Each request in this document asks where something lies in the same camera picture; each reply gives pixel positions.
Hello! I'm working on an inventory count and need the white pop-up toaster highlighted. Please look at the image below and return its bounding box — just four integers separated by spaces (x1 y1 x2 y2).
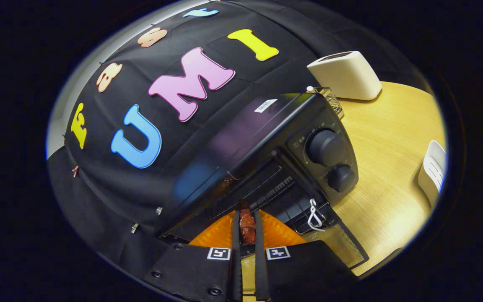
307 51 382 101

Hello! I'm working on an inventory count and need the red meat piece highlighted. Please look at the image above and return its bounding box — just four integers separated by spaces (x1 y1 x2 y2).
239 208 257 245

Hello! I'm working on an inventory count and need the black toaster oven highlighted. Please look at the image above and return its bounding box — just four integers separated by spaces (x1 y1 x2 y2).
153 92 370 269

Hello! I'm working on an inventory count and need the white ridged plate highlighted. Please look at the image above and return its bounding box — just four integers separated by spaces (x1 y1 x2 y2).
418 141 447 208

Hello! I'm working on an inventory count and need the black backdrop cloth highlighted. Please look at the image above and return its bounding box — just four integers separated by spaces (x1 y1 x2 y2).
47 0 431 269

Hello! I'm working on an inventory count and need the wire basket holder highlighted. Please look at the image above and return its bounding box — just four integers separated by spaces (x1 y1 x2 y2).
306 86 345 120

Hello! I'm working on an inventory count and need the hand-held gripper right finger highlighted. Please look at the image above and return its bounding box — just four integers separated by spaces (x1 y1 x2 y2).
253 210 359 302

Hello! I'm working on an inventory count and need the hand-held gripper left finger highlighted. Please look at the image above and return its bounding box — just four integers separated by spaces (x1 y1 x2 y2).
143 210 243 302

